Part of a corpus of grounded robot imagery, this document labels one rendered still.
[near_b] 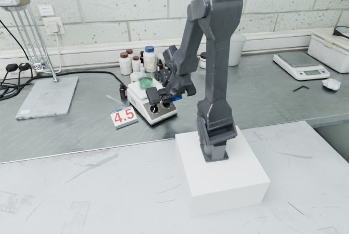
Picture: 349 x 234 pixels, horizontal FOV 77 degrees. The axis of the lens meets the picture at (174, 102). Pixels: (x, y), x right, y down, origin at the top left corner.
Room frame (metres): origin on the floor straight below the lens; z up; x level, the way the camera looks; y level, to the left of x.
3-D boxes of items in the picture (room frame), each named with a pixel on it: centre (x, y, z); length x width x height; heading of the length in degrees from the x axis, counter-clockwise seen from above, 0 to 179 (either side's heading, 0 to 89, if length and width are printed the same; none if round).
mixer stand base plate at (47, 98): (0.82, 0.57, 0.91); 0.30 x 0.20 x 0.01; 11
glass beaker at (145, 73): (0.76, 0.11, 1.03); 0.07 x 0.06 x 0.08; 58
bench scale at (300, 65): (1.09, -0.69, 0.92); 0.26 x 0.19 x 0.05; 9
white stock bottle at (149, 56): (1.08, 0.13, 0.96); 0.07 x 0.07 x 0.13
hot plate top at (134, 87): (0.76, 0.12, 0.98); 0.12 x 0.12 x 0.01; 35
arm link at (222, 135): (0.40, -0.10, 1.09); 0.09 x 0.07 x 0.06; 112
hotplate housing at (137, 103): (0.74, 0.10, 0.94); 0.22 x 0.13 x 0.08; 35
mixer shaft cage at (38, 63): (0.83, 0.57, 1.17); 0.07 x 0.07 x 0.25
